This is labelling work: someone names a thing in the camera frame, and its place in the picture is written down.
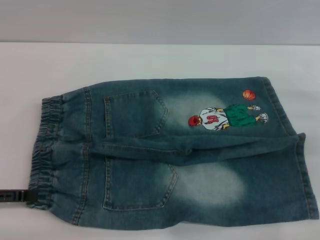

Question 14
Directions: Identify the blue denim shorts basketball print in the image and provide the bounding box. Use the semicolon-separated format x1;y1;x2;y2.
23;76;320;240

